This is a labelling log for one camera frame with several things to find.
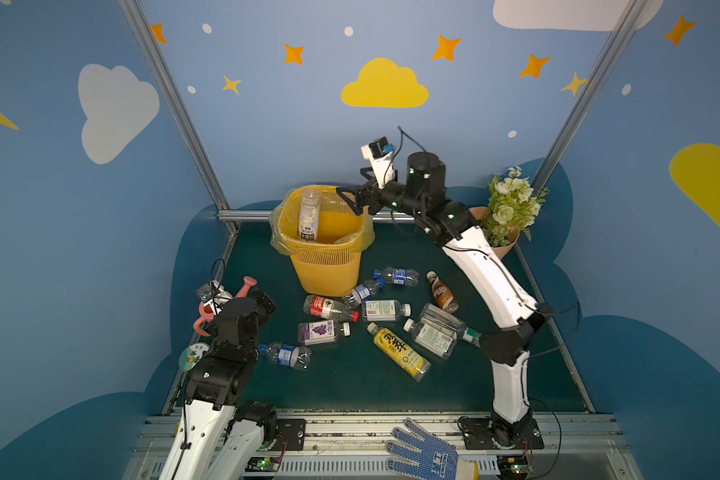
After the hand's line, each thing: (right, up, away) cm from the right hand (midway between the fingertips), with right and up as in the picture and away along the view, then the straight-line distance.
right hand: (351, 176), depth 66 cm
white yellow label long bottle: (-14, -6, +24) cm, 29 cm away
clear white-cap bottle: (+24, -44, +22) cm, 54 cm away
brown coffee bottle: (+29, -30, +29) cm, 51 cm away
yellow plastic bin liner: (-5, -8, +36) cm, 38 cm away
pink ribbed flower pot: (+46, -16, +27) cm, 56 cm away
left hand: (-24, -28, +4) cm, 37 cm away
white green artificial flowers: (+48, -3, +22) cm, 53 cm away
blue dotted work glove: (+21, -67, +4) cm, 70 cm away
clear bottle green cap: (+31, -39, +29) cm, 58 cm away
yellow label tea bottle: (+16, -47, +15) cm, 52 cm away
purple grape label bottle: (-10, -41, +22) cm, 48 cm away
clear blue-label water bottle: (+15, -25, +35) cm, 46 cm away
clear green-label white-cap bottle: (+9, -36, +28) cm, 46 cm away
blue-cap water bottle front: (-19, -46, +16) cm, 52 cm away
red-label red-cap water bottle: (-10, -34, +25) cm, 43 cm away
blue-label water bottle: (+3, -30, +30) cm, 42 cm away
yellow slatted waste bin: (-9, -24, +32) cm, 41 cm away
